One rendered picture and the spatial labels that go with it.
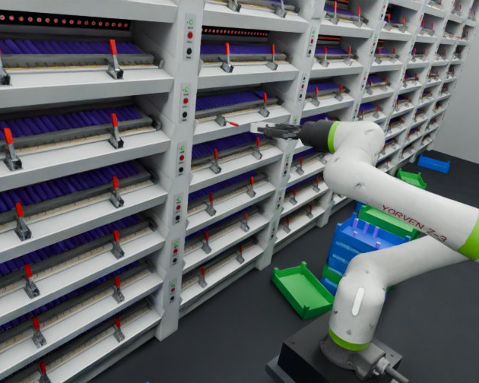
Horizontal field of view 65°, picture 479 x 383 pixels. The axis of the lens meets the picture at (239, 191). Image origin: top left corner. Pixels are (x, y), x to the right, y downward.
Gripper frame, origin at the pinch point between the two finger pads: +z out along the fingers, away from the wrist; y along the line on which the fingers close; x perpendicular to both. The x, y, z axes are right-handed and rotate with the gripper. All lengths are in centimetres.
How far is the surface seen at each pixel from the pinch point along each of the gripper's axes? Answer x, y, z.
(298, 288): -93, 48, 10
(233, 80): 14.4, 2.3, 14.3
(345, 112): -10, 115, 22
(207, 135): -3.3, -8.4, 17.4
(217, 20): 32.6, -8.6, 11.1
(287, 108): 0.4, 44.5, 18.5
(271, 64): 19.5, 25.8, 14.7
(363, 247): -63, 57, -18
